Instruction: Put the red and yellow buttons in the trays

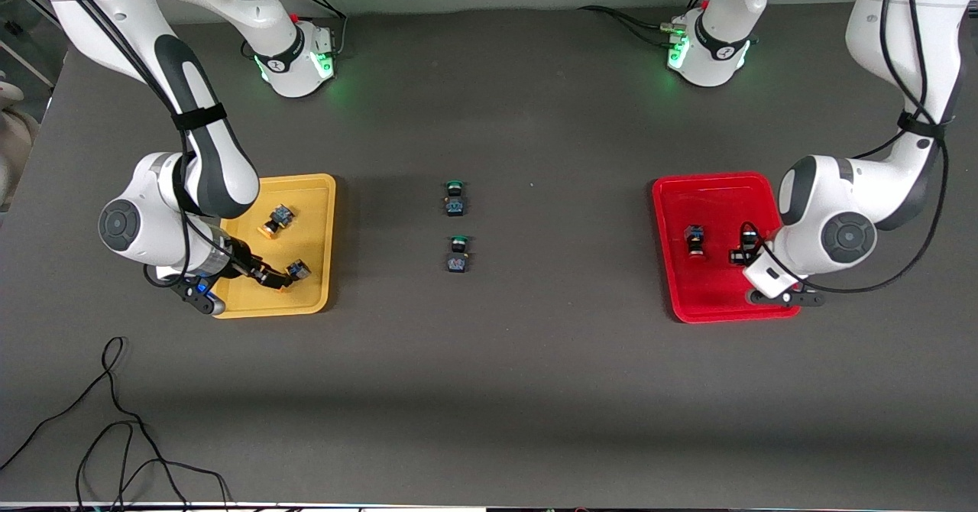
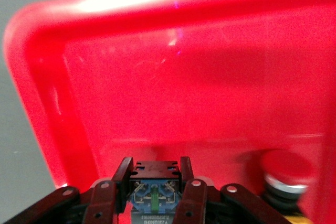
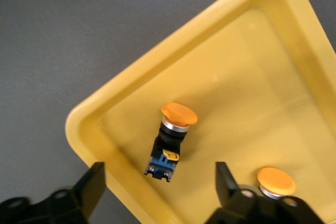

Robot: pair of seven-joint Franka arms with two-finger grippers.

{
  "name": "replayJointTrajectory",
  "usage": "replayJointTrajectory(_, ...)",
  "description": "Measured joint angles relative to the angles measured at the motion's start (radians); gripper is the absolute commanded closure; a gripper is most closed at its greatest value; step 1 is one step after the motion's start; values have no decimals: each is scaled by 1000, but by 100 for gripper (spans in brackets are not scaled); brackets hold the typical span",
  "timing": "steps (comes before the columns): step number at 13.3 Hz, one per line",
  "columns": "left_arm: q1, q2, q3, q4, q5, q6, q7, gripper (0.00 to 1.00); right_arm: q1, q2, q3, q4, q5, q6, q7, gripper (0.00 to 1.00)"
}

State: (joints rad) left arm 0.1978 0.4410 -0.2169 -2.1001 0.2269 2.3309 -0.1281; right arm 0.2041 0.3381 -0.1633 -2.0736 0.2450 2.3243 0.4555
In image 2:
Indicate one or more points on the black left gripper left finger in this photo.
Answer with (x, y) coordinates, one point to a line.
(102, 203)

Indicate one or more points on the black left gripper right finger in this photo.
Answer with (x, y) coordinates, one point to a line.
(194, 203)

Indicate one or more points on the red mushroom push button switch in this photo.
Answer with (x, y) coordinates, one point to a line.
(286, 184)
(155, 197)

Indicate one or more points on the red plastic tray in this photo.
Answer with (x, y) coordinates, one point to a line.
(183, 90)

